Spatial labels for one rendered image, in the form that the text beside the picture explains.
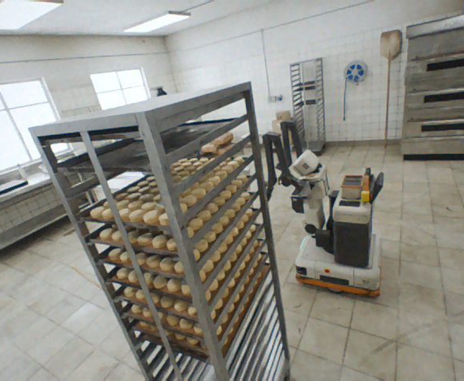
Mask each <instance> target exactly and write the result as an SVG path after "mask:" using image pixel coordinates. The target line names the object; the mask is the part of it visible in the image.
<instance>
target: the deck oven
mask: <svg viewBox="0 0 464 381"><path fill-rule="evenodd" d="M451 30H452V31H451ZM407 38H408V42H407V60H406V74H405V102H404V116H403V129H402V143H401V155H404V160H464V14H463V15H458V16H455V17H448V18H443V19H439V20H435V21H428V22H424V23H419V24H414V25H407V26H406V33H405V39H407Z"/></svg>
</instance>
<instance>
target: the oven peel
mask: <svg viewBox="0 0 464 381"><path fill-rule="evenodd" d="M400 39H401V31H400V30H399V29H397V30H392V31H388V32H383V33H382V34H381V39H380V54H381V56H384V57H385V58H387V59H388V61H389V66H388V92H386V112H385V144H384V148H386V134H387V118H388V117H389V77H390V60H391V58H392V57H393V56H394V55H395V54H397V53H398V52H399V50H400Z"/></svg>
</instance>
